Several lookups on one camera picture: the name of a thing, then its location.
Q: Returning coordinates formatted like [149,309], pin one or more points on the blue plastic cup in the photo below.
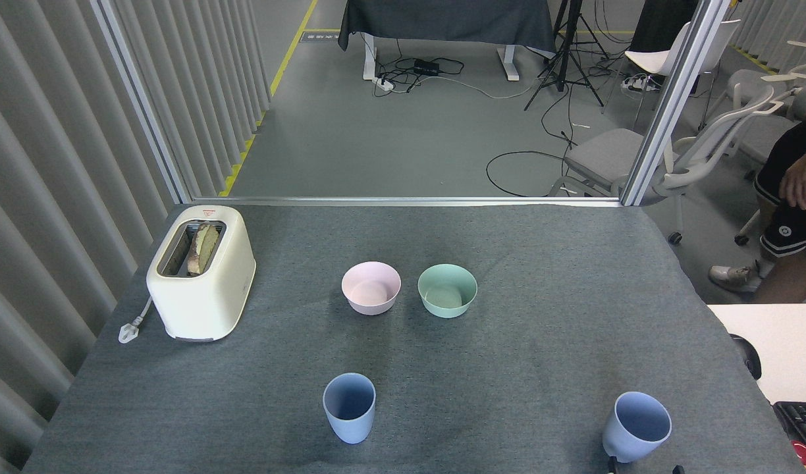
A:
[623,441]
[350,424]

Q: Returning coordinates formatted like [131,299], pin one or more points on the person's right hand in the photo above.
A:
[803,178]

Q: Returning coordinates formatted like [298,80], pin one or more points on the red round object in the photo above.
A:
[803,454]

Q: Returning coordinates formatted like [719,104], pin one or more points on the black computer mouse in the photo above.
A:
[749,359]

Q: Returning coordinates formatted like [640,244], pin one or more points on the black keyboard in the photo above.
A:
[805,418]

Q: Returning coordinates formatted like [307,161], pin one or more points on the grey table cloth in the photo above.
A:
[508,368]

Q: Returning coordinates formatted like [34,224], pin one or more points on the white desk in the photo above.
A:
[785,342]

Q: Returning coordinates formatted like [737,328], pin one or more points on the green bowl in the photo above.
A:
[446,308]

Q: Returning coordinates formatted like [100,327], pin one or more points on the person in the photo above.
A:
[788,230]

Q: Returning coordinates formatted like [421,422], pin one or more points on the pink bowl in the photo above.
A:
[371,304]

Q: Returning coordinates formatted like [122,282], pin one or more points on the grey office chair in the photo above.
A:
[765,131]
[604,155]
[749,82]

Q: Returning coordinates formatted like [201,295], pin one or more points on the white power strip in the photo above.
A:
[637,82]
[384,83]

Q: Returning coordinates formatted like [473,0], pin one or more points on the white plastic chair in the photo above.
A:
[656,59]

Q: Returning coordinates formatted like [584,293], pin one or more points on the black tripod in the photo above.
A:
[564,59]

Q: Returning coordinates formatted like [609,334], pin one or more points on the cream toaster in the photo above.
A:
[205,303]

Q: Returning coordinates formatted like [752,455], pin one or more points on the black power adapter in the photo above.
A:
[427,67]

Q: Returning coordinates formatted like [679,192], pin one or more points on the bread slice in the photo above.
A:
[204,247]

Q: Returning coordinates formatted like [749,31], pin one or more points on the dark cloth covered table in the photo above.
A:
[442,20]

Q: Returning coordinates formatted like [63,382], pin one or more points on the silver frame rail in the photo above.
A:
[403,201]

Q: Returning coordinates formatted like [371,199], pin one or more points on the silver frame post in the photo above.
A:
[143,99]
[673,99]

